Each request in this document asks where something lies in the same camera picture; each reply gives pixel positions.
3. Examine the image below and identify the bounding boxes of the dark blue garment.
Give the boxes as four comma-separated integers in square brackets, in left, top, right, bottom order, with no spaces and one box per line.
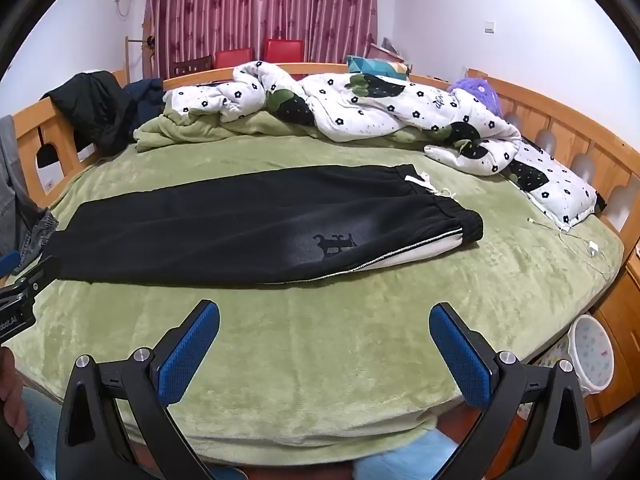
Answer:
[122,78,167,128]

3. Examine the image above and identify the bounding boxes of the white plastic basin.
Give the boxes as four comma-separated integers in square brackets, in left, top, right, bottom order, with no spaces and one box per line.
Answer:
[570,314,615,396]

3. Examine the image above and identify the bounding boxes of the wooden bed frame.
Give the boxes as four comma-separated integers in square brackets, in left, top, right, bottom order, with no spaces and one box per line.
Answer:
[12,62,640,241]

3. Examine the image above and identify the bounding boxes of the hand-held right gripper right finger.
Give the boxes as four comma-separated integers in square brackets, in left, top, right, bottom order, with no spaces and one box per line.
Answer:
[429,302,594,480]

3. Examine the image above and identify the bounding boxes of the purple plush cushion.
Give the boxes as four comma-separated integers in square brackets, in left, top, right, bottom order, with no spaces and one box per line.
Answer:
[446,77,502,117]

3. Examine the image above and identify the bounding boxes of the red chair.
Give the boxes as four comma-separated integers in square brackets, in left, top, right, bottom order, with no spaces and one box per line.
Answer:
[215,48,253,70]
[263,38,305,65]

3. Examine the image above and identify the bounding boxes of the black pants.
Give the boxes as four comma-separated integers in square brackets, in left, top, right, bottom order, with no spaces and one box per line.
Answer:
[42,162,485,291]

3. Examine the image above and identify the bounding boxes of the white charger with cable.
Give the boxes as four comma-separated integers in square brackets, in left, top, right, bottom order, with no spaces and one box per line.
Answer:
[526,216,615,277]

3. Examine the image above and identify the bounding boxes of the grey jeans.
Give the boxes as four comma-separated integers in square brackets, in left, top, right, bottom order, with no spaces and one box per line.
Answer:
[0,115,60,276]

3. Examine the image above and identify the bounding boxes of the wooden coat rack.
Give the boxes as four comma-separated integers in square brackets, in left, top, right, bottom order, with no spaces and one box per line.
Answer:
[124,20,159,83]

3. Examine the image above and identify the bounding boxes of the white floral quilt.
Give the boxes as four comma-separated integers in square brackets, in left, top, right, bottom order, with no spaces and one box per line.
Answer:
[134,60,523,177]

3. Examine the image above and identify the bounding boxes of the green fleece bed blanket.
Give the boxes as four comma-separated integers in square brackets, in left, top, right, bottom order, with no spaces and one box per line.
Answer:
[2,125,626,468]

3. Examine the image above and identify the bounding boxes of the light blue cloth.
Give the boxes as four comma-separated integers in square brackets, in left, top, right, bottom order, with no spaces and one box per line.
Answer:
[15,390,471,480]

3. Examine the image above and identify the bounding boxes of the person's left hand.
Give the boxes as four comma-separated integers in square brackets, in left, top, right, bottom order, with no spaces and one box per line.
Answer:
[0,345,31,461]

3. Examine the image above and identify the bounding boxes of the cardboard box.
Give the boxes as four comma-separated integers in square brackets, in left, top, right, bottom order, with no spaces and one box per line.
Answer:
[367,37,404,61]

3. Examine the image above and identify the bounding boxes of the dark wooden chair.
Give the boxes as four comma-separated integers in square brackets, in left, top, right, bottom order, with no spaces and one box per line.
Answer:
[172,55,215,80]

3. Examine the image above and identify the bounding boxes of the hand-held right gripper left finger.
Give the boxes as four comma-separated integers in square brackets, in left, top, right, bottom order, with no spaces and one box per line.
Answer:
[56,300,221,480]

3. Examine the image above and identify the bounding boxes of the red floral curtain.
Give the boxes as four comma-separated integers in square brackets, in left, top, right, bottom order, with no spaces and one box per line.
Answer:
[144,0,396,81]

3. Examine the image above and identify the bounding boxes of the wooden bedside cabinet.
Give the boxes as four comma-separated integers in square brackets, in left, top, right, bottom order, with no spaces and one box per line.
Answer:
[585,245,640,422]

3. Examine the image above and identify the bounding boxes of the teal bag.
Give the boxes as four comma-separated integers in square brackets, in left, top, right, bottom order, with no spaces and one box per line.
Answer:
[346,55,412,80]

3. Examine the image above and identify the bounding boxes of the white floral pillow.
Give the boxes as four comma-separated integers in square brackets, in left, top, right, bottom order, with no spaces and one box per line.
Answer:
[507,142,607,226]

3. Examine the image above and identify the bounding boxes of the black jacket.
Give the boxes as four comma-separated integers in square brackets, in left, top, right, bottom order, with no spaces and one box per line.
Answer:
[40,71,137,155]

